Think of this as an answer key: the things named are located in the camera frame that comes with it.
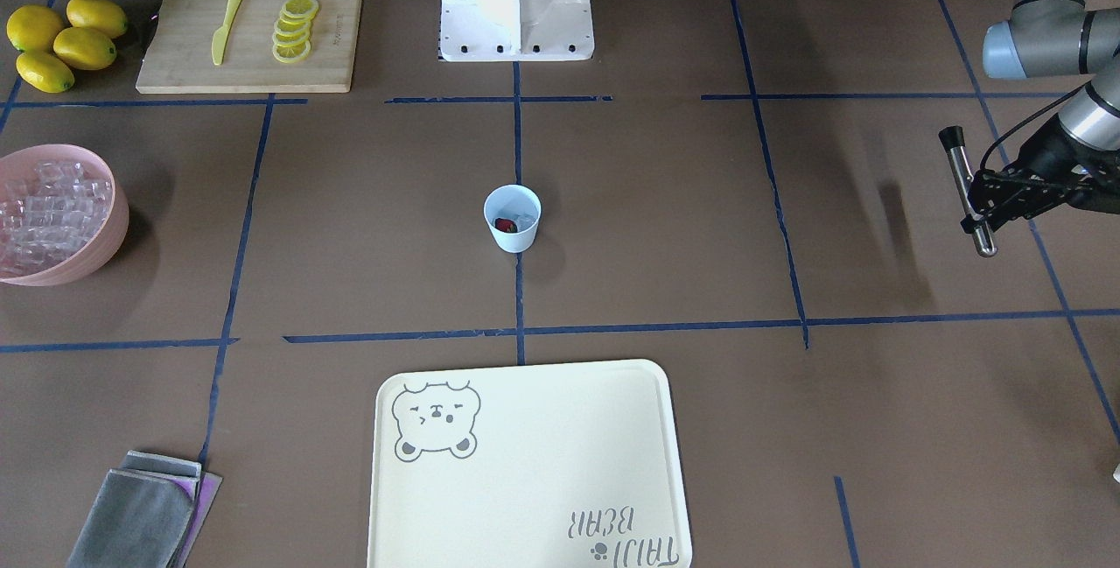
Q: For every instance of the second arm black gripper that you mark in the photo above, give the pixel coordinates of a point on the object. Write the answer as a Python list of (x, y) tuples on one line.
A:
[(1041, 150)]

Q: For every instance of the steel muddler with black tip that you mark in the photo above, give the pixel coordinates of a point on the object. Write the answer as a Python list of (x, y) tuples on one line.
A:
[(952, 141)]

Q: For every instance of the clear ice cube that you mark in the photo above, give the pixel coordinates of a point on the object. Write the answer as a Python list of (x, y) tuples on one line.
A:
[(524, 222)]

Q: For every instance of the red strawberry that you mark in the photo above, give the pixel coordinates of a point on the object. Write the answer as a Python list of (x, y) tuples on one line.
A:
[(504, 225)]

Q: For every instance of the second grey robot arm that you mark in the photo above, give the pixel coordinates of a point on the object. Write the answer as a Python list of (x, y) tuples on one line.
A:
[(1048, 38)]

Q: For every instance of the light blue cup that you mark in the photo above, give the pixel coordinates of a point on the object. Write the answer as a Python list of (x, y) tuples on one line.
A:
[(512, 214)]

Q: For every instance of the pile of clear ice cubes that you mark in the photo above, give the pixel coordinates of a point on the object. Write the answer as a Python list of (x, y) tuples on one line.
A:
[(51, 214)]

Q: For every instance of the cream bear tray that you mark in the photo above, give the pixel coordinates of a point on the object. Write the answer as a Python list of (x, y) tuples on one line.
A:
[(553, 465)]

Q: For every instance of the lemon slices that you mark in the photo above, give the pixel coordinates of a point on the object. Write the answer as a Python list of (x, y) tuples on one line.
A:
[(292, 33)]

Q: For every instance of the wooden cutting board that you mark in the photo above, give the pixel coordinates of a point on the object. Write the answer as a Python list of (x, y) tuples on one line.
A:
[(179, 58)]

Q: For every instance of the yellow plastic knife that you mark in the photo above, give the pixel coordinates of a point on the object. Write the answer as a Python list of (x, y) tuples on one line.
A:
[(220, 36)]

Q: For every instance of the grey folded cloth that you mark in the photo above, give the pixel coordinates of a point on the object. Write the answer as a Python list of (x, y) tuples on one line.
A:
[(148, 513)]

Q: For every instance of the pink bowl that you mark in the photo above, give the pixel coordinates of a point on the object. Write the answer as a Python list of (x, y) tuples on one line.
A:
[(105, 242)]

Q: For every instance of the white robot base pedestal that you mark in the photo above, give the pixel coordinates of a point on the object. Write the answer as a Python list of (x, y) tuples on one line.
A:
[(515, 31)]

